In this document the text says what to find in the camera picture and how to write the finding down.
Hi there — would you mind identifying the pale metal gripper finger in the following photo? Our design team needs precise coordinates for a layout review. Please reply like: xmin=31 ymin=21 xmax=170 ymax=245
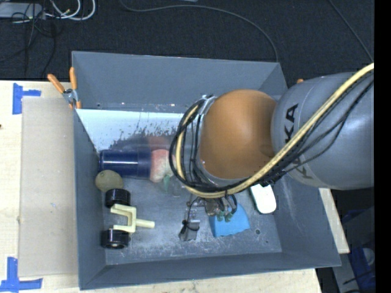
xmin=178 ymin=208 xmax=192 ymax=242
xmin=189 ymin=217 xmax=202 ymax=241

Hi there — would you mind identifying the blue sponge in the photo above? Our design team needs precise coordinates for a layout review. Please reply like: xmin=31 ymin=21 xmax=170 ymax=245
xmin=208 ymin=203 xmax=252 ymax=238

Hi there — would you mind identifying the grey metal bin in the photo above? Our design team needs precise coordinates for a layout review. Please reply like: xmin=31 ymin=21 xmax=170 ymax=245
xmin=70 ymin=51 xmax=342 ymax=290

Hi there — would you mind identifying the white oval block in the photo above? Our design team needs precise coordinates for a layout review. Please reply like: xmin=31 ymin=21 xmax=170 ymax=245
xmin=249 ymin=183 xmax=277 ymax=215

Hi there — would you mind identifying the pink toy food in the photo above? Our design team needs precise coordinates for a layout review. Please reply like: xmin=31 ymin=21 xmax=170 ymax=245
xmin=148 ymin=148 xmax=175 ymax=183

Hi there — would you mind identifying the black wheel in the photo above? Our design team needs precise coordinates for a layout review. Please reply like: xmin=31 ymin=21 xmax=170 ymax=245
xmin=104 ymin=188 xmax=132 ymax=209
xmin=100 ymin=228 xmax=131 ymax=250

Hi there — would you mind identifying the dark blue cup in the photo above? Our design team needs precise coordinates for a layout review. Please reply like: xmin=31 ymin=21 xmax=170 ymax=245
xmin=98 ymin=149 xmax=152 ymax=180

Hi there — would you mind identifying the olive green oval stone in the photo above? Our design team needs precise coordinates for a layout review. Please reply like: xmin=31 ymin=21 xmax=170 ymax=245
xmin=94 ymin=169 xmax=125 ymax=194

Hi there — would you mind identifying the pale flat board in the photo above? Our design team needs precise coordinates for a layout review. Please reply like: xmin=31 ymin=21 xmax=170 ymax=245
xmin=17 ymin=96 xmax=79 ymax=278

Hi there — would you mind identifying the cream plastic fork bracket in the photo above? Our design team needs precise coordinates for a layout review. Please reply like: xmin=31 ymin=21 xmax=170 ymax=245
xmin=109 ymin=203 xmax=156 ymax=234

